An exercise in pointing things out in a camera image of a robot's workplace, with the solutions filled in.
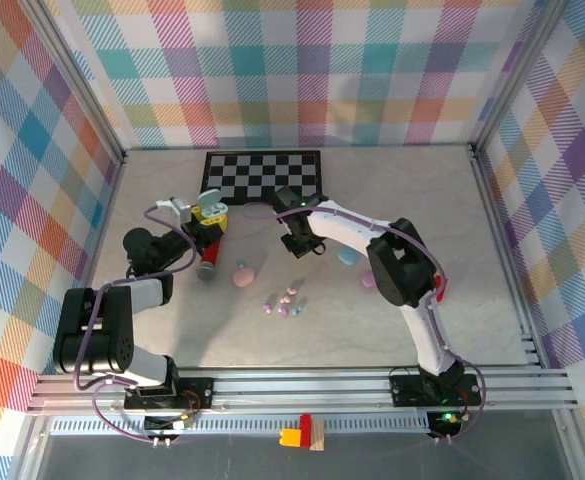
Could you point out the pink earbud case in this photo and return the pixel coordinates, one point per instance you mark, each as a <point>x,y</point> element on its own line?
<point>243,278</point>

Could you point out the blue earbud case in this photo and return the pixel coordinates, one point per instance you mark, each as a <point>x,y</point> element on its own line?
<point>347,256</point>

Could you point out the purple earbud case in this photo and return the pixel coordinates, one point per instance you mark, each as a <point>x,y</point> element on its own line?
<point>368,280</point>

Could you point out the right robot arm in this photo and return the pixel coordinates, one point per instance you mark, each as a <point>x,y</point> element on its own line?
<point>402,270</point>

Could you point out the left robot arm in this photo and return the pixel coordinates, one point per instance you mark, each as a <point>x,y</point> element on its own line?
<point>92,345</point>

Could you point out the red cylinder with grey end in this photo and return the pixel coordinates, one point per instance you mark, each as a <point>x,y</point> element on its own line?
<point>211,257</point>

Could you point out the black and grey chessboard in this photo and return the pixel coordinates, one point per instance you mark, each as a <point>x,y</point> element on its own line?
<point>262,172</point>

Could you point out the small controller board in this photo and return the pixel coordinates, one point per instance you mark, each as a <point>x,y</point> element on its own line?
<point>172,425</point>
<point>447,419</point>

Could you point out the small red toy brick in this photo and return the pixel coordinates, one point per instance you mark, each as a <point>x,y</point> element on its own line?
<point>305,422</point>

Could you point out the yellow toy brick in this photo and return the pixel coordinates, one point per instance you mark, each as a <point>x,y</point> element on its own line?
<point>292,437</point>

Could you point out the wooden toy block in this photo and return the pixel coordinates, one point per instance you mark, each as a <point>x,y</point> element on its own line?
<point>318,437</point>

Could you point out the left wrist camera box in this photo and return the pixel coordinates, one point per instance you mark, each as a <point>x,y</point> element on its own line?
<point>179,207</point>

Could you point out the aluminium table side rail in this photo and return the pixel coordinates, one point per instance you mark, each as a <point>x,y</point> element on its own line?
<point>108,210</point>
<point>490,200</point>

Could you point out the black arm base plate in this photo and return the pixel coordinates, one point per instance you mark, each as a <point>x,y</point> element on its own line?
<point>407,390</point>
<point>197,392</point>

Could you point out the aluminium front rail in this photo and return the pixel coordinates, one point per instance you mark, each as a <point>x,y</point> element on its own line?
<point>297,392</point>

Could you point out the aluminium frame post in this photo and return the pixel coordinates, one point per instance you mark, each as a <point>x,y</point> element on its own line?
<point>81,77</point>
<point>514,75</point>

